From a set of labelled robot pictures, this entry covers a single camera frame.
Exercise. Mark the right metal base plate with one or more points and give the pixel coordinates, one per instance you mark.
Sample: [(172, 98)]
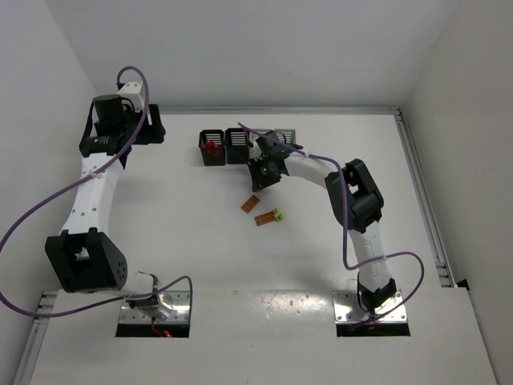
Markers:
[(347, 309)]

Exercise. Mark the white slotted container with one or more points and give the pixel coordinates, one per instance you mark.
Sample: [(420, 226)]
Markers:
[(262, 133), (286, 136)]

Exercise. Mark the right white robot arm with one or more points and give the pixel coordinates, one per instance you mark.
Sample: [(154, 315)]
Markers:
[(356, 204)]

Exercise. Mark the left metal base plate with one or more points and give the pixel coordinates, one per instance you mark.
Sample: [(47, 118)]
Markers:
[(169, 307)]

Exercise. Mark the brown lego brick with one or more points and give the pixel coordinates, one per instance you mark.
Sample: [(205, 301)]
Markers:
[(265, 218), (250, 204)]

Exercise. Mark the metal base plate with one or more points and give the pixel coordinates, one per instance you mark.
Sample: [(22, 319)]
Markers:
[(347, 309), (169, 307)]

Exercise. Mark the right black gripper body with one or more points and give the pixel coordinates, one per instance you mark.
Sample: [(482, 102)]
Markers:
[(261, 147)]

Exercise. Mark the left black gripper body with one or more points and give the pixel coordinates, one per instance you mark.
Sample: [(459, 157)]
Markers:
[(152, 125)]

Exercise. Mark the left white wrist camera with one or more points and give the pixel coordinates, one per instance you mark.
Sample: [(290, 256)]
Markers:
[(134, 91)]

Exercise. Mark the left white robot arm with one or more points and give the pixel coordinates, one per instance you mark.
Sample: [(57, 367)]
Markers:
[(84, 258)]

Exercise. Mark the black slotted container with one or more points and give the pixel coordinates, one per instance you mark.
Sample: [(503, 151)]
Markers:
[(237, 146), (212, 156)]

